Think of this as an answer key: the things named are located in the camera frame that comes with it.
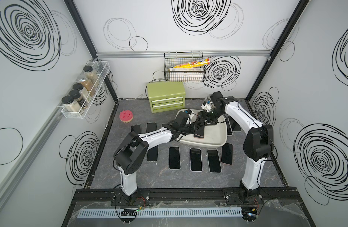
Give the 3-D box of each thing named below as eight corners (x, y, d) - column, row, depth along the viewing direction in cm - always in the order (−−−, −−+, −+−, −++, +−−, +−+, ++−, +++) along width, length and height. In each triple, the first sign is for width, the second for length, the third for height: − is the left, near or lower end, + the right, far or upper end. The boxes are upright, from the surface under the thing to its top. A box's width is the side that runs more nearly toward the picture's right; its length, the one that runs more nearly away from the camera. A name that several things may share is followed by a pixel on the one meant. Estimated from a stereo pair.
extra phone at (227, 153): (221, 163, 87) (223, 159, 82) (220, 143, 96) (222, 139, 91) (231, 165, 87) (235, 161, 82) (229, 145, 95) (232, 140, 90)
